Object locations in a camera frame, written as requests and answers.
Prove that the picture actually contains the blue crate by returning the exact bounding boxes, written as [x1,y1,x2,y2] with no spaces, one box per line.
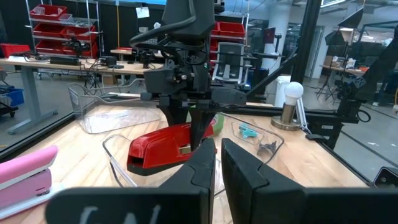
[0,86,25,108]

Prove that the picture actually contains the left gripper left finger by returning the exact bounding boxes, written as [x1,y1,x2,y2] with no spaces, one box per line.
[45,138,217,224]

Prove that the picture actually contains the light bulb on metal base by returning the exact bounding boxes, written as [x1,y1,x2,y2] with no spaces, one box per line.
[270,81,305,131]

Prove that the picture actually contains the wooden desk with grey legs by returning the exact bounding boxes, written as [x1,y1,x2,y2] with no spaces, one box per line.
[0,55,164,134]

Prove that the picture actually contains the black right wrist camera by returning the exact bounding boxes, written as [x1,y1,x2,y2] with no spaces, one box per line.
[143,68,175,94]

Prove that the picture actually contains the pink stapler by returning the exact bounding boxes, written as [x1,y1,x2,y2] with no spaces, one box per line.
[0,145,60,220]

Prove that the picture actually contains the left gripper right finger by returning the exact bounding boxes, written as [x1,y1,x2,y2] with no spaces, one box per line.
[221,138,398,224]

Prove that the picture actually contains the red stapler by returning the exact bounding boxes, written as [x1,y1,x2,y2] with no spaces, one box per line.
[126,121,215,177]

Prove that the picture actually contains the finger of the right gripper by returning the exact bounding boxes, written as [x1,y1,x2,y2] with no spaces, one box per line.
[189,108,218,151]
[159,105,189,127]

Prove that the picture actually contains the teal staple remover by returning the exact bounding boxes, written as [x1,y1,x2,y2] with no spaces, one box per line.
[238,123,259,139]

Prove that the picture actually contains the clear plastic bin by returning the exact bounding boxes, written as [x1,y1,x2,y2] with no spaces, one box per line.
[102,112,284,200]
[67,78,162,134]

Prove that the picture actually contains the metal shelf with red bins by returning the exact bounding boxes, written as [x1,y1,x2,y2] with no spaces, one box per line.
[211,21,249,62]
[26,0,102,58]

